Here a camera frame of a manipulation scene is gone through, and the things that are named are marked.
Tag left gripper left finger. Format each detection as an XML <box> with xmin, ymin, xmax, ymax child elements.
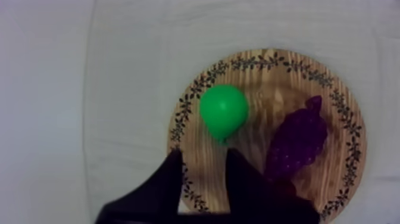
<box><xmin>95</xmin><ymin>148</ymin><xmax>184</xmax><ymax>224</ymax></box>

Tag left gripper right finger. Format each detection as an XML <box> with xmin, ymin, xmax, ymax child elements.
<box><xmin>225</xmin><ymin>148</ymin><xmax>321</xmax><ymax>224</ymax></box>

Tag green toy pear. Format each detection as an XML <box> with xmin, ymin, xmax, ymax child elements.
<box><xmin>199</xmin><ymin>84</ymin><xmax>250</xmax><ymax>145</ymax></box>

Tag round wooden board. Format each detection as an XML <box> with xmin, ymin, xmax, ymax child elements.
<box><xmin>167</xmin><ymin>48</ymin><xmax>368</xmax><ymax>223</ymax></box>

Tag purple toy grapes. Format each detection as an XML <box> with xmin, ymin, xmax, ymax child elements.
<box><xmin>264</xmin><ymin>95</ymin><xmax>328</xmax><ymax>182</ymax></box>

